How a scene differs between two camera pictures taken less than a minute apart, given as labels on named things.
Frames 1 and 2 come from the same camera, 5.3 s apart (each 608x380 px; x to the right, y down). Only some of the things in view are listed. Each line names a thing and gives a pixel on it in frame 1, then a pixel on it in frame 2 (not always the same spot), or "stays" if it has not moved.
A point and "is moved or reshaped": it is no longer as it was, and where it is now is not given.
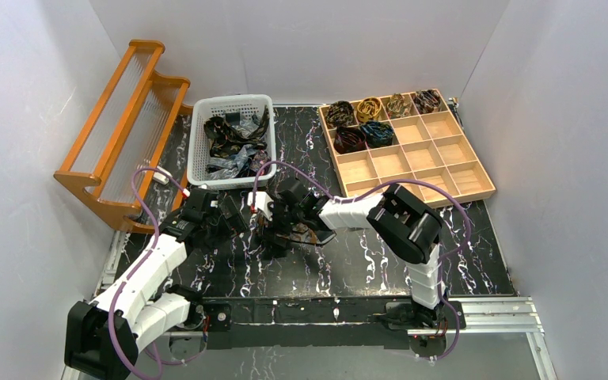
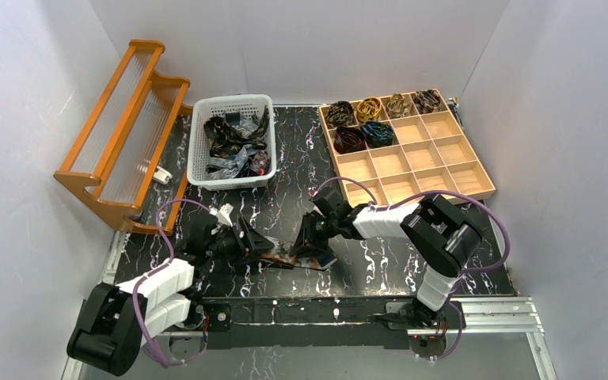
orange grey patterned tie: x=300 y=233 is moved or reshaped
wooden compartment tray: x=438 y=148 stays
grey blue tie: x=229 y=168 stays
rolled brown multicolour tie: x=397 y=106 stays
